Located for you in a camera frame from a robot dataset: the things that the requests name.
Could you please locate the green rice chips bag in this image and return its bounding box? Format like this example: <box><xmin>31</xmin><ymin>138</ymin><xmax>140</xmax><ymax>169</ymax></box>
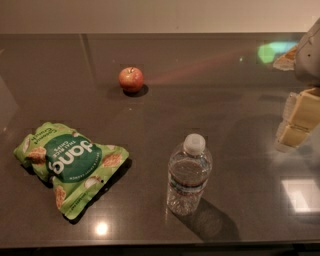
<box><xmin>14</xmin><ymin>122</ymin><xmax>129</xmax><ymax>220</ymax></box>

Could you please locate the clear plastic water bottle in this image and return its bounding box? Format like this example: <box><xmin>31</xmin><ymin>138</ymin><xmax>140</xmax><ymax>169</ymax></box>
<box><xmin>167</xmin><ymin>133</ymin><xmax>213</xmax><ymax>216</ymax></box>

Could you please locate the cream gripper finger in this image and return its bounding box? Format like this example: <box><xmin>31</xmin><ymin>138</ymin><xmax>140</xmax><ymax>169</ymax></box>
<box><xmin>274</xmin><ymin>121</ymin><xmax>309</xmax><ymax>152</ymax></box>

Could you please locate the red apple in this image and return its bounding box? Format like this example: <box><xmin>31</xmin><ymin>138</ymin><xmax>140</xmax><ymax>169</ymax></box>
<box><xmin>118</xmin><ymin>67</ymin><xmax>144</xmax><ymax>93</ymax></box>

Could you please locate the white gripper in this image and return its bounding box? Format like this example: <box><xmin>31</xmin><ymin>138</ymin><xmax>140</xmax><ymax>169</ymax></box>
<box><xmin>283</xmin><ymin>18</ymin><xmax>320</xmax><ymax>131</ymax></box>

